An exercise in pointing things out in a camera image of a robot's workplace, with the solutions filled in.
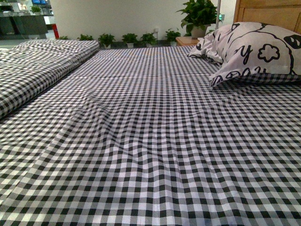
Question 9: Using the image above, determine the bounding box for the black white checkered bedsheet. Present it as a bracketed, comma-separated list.
[0, 47, 301, 226]

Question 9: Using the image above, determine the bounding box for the small potted plant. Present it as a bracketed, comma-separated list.
[141, 32, 157, 48]
[122, 33, 138, 48]
[98, 33, 115, 49]
[166, 28, 181, 47]
[77, 34, 94, 41]

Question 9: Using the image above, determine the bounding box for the far wooden nightstand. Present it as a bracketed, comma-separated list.
[176, 36, 199, 46]

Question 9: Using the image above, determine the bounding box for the large potted green plant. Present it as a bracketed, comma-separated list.
[177, 0, 219, 38]

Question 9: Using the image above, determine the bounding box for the white pillow black cartoon print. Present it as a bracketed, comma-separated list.
[188, 22, 301, 87]

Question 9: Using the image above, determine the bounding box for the white metal pole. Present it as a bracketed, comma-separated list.
[215, 0, 222, 30]

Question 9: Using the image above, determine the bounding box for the folded checkered quilt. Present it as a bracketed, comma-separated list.
[0, 40, 99, 117]

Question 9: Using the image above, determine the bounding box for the wooden bed headboard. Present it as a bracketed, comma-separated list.
[233, 0, 301, 34]

